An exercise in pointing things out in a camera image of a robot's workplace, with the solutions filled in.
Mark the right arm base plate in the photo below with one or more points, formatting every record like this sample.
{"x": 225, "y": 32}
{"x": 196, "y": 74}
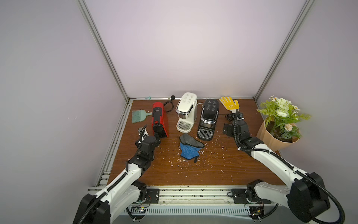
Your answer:
{"x": 246, "y": 196}

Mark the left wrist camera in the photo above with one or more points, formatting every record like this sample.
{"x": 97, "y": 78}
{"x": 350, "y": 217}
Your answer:
{"x": 142, "y": 133}

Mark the grey blue microfiber cloth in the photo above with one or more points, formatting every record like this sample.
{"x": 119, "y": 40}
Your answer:
{"x": 190, "y": 147}

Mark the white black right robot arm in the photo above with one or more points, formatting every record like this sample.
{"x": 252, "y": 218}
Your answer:
{"x": 303, "y": 193}

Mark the yellow work glove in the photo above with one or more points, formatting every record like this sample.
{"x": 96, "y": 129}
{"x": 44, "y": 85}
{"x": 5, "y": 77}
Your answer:
{"x": 230, "y": 104}

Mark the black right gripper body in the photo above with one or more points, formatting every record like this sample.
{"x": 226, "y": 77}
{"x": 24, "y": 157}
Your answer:
{"x": 231, "y": 129}

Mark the red coffee machine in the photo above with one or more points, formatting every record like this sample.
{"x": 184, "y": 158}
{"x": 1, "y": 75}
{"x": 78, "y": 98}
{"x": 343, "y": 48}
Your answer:
{"x": 159, "y": 120}

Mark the potted artificial plant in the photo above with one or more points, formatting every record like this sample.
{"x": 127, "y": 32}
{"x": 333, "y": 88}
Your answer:
{"x": 279, "y": 129}

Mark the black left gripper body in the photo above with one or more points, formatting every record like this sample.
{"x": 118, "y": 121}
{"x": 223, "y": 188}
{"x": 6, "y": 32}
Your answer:
{"x": 150, "y": 157}

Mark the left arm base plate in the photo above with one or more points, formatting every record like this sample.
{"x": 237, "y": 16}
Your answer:
{"x": 146, "y": 196}

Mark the green hand brush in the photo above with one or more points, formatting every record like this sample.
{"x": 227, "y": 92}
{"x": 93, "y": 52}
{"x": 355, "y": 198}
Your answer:
{"x": 139, "y": 116}

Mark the black coffee machine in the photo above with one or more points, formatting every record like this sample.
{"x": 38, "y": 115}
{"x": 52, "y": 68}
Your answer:
{"x": 208, "y": 119}

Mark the white coffee machine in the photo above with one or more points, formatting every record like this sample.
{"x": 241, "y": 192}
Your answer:
{"x": 186, "y": 110}

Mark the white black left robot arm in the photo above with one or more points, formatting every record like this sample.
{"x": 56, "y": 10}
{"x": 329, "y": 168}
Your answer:
{"x": 107, "y": 204}

